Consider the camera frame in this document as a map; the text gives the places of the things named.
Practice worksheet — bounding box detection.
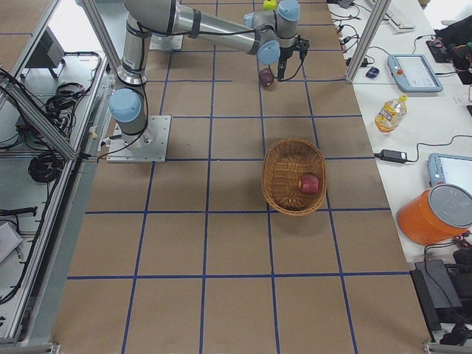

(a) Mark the dark red apple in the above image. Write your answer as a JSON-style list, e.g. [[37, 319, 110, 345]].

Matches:
[[258, 67, 276, 89]]

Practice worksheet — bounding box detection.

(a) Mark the blue teach pendant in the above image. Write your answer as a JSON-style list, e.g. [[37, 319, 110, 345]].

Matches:
[[427, 153, 471, 192], [387, 55, 443, 93]]

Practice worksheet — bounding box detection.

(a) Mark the black laptop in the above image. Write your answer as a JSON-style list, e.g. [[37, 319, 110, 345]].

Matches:
[[410, 260, 462, 331]]

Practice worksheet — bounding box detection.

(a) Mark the green apple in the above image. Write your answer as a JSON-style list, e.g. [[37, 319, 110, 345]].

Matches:
[[263, 0, 278, 10]]

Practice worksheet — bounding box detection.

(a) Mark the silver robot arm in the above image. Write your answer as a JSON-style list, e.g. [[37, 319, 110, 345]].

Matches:
[[108, 1, 306, 148]]

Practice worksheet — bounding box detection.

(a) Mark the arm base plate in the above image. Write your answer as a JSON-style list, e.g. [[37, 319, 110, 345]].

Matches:
[[149, 33, 183, 52], [106, 115, 171, 163]]

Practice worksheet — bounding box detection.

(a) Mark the woven wicker basket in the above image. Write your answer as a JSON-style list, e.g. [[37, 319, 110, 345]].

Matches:
[[262, 138, 327, 216]]

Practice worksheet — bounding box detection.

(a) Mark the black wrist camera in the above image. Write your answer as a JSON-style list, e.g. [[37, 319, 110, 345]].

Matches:
[[296, 35, 310, 62]]

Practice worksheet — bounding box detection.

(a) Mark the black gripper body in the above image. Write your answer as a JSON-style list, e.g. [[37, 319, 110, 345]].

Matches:
[[277, 36, 299, 66]]

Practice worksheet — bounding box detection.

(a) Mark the yellow drink bottle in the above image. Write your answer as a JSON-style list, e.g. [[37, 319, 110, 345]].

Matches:
[[374, 94, 408, 133]]

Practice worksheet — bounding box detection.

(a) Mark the orange bucket with grey lid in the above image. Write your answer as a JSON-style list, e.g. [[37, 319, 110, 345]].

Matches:
[[397, 184, 471, 246]]

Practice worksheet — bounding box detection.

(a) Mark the aluminium frame post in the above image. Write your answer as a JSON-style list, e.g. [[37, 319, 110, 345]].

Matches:
[[345, 0, 391, 84]]

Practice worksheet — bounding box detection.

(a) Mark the dark blue small pouch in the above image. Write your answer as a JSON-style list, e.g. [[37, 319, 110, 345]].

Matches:
[[366, 66, 380, 79]]

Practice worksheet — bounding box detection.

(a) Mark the black power adapter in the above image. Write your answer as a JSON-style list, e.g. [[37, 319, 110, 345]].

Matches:
[[374, 149, 408, 164]]

